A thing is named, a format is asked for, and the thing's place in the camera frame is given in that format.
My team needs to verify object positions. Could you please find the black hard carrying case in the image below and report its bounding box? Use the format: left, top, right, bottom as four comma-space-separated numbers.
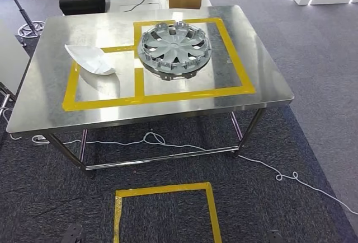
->
59, 0, 106, 16

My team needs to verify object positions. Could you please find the white floor cable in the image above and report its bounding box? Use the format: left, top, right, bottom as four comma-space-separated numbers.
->
0, 108, 358, 216

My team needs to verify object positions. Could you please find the white curved plastic part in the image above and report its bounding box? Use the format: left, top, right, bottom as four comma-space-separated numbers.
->
64, 44, 117, 76

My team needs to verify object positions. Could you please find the yellow floor tape square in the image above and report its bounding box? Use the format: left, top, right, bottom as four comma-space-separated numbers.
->
113, 181, 223, 243

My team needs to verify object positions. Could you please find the grey plastic wheel hubcap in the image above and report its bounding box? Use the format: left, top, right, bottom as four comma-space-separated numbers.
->
136, 20, 213, 82

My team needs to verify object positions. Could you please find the black laptop cable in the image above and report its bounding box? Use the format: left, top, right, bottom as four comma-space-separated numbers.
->
124, 0, 160, 13

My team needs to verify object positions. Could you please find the stainless steel workbench table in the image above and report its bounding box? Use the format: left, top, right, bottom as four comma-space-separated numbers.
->
6, 4, 295, 178

